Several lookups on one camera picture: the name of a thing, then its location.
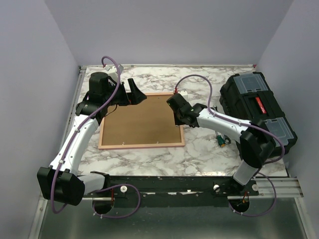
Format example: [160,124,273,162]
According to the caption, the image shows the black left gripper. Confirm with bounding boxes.
[103,78,147,107]

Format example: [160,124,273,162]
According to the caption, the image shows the pink picture frame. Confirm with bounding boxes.
[98,92,185,150]

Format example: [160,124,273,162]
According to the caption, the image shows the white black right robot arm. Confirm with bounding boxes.
[166,93,276,195]

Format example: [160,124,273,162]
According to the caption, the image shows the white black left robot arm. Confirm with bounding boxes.
[37,72,147,206]

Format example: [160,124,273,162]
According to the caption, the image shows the silver ratchet wrench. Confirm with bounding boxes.
[210,106,232,145]

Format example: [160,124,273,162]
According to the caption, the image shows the black plastic toolbox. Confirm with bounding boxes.
[219,72,298,154]

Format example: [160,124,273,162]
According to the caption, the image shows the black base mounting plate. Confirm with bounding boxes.
[84,174,259,208]

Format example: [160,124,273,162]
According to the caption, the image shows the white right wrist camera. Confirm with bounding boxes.
[176,90,188,101]

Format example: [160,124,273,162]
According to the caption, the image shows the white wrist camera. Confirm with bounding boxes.
[102,65,118,81]
[176,90,188,101]

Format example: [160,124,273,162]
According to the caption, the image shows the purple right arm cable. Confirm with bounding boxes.
[174,74,285,217]

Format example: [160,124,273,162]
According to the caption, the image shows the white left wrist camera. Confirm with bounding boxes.
[102,65,118,81]

